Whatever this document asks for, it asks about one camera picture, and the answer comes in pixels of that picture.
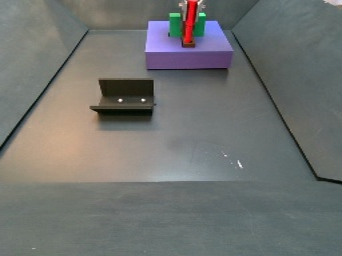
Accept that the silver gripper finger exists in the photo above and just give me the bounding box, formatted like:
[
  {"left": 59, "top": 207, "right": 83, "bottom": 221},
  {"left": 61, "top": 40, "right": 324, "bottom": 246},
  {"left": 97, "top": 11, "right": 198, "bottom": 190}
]
[
  {"left": 197, "top": 0, "right": 206, "bottom": 15},
  {"left": 179, "top": 0, "right": 188, "bottom": 21}
]

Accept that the red peg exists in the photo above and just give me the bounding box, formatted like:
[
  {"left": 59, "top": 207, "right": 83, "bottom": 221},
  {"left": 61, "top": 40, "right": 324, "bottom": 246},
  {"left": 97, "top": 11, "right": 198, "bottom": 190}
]
[{"left": 184, "top": 0, "right": 198, "bottom": 45}]

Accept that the purple base board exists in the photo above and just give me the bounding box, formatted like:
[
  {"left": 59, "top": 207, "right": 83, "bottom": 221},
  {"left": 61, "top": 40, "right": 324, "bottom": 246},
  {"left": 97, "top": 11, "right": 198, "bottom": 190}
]
[{"left": 145, "top": 21, "right": 234, "bottom": 70}]

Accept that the right green block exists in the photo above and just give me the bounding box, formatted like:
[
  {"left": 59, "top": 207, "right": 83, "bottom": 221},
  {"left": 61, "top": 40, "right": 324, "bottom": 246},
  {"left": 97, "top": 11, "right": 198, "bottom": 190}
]
[{"left": 169, "top": 13, "right": 182, "bottom": 37}]

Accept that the brown T-shaped block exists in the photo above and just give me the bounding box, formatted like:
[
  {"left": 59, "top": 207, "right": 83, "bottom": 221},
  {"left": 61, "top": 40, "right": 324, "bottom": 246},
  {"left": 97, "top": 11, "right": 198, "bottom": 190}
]
[{"left": 179, "top": 0, "right": 198, "bottom": 48}]

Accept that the black angled holder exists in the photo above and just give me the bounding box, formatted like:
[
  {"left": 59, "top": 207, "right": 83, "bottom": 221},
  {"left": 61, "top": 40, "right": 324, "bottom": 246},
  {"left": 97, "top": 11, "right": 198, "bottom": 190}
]
[{"left": 90, "top": 78, "right": 155, "bottom": 114}]

